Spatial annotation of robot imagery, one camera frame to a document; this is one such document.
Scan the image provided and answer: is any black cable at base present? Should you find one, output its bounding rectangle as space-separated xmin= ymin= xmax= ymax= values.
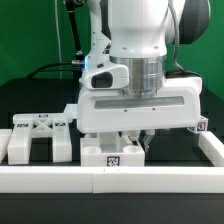
xmin=25 ymin=59 xmax=86 ymax=80

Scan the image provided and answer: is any black hose behind robot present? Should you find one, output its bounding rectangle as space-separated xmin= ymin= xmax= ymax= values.
xmin=63 ymin=0 xmax=84 ymax=62

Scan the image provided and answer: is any white fence bar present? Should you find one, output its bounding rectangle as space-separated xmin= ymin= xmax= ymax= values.
xmin=0 ymin=166 xmax=224 ymax=193
xmin=198 ymin=131 xmax=224 ymax=167
xmin=0 ymin=129 xmax=12 ymax=163

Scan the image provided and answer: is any white left fence bar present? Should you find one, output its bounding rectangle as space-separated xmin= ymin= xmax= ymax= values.
xmin=0 ymin=129 xmax=12 ymax=163

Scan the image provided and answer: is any white chair back frame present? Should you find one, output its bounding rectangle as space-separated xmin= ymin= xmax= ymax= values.
xmin=7 ymin=113 xmax=73 ymax=165

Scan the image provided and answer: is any white front fence bar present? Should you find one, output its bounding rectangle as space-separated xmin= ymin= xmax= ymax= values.
xmin=0 ymin=166 xmax=224 ymax=193

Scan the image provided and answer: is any white right fence bar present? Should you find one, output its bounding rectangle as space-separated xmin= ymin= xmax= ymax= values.
xmin=198 ymin=131 xmax=224 ymax=167

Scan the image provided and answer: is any white chair seat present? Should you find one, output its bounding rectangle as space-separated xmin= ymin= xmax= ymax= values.
xmin=80 ymin=133 xmax=145 ymax=167

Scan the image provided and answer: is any white tagged cube nut right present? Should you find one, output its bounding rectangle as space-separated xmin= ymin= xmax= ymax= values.
xmin=187 ymin=116 xmax=208 ymax=134

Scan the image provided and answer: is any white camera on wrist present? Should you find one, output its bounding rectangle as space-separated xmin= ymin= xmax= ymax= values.
xmin=82 ymin=62 xmax=129 ymax=90

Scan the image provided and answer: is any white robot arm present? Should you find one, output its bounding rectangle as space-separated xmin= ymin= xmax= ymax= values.
xmin=77 ymin=0 xmax=210 ymax=149

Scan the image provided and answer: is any white sheet with tags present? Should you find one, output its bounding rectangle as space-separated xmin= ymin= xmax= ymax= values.
xmin=64 ymin=104 xmax=77 ymax=119

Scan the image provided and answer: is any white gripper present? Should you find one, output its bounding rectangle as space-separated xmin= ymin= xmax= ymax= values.
xmin=77 ymin=77 xmax=202 ymax=151

